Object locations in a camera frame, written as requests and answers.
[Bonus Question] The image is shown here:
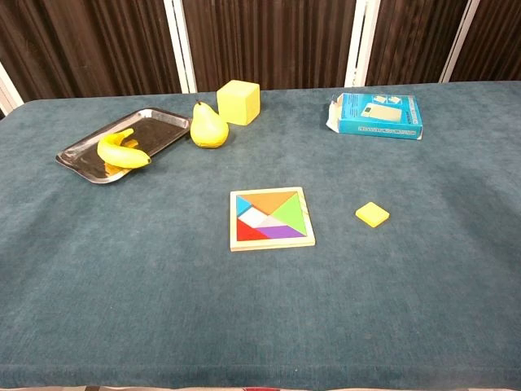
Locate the white aluminium extrusion post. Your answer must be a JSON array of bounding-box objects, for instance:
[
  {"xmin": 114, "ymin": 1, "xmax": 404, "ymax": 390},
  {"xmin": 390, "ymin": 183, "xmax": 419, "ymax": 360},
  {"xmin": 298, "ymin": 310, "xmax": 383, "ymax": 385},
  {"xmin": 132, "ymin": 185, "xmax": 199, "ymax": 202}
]
[
  {"xmin": 163, "ymin": 0, "xmax": 199, "ymax": 94},
  {"xmin": 0, "ymin": 60, "xmax": 24, "ymax": 118},
  {"xmin": 344, "ymin": 0, "xmax": 382, "ymax": 88},
  {"xmin": 438, "ymin": 0, "xmax": 481, "ymax": 84}
]

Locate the yellow foam cube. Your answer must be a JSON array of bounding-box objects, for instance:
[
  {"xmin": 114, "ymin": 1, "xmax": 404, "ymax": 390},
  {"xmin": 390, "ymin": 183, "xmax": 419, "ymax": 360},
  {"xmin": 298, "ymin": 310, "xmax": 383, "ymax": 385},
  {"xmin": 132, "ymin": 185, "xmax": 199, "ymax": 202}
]
[{"xmin": 216, "ymin": 79, "xmax": 261, "ymax": 126}]

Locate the teal table cloth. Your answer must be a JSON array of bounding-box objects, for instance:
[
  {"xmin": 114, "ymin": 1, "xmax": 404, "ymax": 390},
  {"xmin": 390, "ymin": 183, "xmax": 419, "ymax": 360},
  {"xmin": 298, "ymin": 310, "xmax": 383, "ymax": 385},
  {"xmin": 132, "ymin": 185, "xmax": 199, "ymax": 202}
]
[{"xmin": 0, "ymin": 80, "xmax": 521, "ymax": 390}]

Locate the blue cardboard box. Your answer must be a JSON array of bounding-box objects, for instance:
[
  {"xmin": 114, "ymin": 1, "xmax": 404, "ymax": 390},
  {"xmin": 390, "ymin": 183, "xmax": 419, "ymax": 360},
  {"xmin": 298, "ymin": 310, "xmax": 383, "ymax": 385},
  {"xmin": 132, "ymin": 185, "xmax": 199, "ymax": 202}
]
[{"xmin": 326, "ymin": 92, "xmax": 424, "ymax": 141}]

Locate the small yellow square tile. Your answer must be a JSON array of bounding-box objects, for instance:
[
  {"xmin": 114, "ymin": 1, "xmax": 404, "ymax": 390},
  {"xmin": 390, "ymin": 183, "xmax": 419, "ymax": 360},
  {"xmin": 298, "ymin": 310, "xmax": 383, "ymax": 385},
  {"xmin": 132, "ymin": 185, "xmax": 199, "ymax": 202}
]
[{"xmin": 355, "ymin": 201, "xmax": 391, "ymax": 228}]

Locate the yellow banana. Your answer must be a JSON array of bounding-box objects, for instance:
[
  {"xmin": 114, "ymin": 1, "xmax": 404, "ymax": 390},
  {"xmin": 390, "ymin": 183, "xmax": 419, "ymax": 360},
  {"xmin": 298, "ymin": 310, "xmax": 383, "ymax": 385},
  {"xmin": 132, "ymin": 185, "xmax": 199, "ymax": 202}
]
[{"xmin": 96, "ymin": 128, "xmax": 152, "ymax": 169}]

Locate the red wooden triangle piece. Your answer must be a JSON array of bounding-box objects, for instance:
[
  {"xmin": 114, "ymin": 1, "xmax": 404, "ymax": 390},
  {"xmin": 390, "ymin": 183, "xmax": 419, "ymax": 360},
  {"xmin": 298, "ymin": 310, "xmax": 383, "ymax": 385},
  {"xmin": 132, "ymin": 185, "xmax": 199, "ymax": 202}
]
[{"xmin": 237, "ymin": 219, "xmax": 270, "ymax": 243}]

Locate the wooden tangram puzzle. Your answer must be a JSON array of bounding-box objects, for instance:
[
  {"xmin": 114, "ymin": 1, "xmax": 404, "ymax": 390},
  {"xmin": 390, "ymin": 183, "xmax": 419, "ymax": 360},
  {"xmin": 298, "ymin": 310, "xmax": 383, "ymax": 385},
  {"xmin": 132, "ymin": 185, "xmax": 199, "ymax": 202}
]
[{"xmin": 229, "ymin": 187, "xmax": 317, "ymax": 253}]

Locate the red wooden puzzle piece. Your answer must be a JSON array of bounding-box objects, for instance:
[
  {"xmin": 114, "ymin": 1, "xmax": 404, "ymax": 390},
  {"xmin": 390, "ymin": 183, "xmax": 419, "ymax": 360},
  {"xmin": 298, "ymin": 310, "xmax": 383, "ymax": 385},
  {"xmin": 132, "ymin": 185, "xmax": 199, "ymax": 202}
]
[{"xmin": 239, "ymin": 191, "xmax": 298, "ymax": 216}]

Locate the green wooden triangle piece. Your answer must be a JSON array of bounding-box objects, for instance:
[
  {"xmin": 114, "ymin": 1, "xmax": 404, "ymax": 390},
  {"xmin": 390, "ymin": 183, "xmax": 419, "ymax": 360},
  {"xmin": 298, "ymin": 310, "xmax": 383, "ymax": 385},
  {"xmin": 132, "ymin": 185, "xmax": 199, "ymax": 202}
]
[{"xmin": 270, "ymin": 191, "xmax": 308, "ymax": 236}]

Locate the yellow pear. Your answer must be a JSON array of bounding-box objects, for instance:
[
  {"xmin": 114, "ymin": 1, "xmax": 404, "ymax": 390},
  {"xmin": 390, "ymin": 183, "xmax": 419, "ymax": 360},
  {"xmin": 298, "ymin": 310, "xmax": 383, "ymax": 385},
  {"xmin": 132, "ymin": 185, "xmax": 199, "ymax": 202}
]
[{"xmin": 190, "ymin": 100, "xmax": 230, "ymax": 149}]

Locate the purple wooden parallelogram piece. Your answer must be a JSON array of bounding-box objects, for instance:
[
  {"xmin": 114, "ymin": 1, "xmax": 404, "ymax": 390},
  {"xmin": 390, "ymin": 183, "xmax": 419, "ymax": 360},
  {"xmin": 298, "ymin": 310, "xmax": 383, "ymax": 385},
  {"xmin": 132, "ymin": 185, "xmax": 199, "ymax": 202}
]
[{"xmin": 256, "ymin": 224, "xmax": 307, "ymax": 239}]

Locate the silver metal tray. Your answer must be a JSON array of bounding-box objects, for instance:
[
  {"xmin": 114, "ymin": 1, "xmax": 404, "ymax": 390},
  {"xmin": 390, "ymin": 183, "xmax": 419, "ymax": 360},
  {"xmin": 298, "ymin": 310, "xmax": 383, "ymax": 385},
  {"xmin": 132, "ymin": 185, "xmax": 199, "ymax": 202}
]
[{"xmin": 55, "ymin": 107, "xmax": 193, "ymax": 185}]

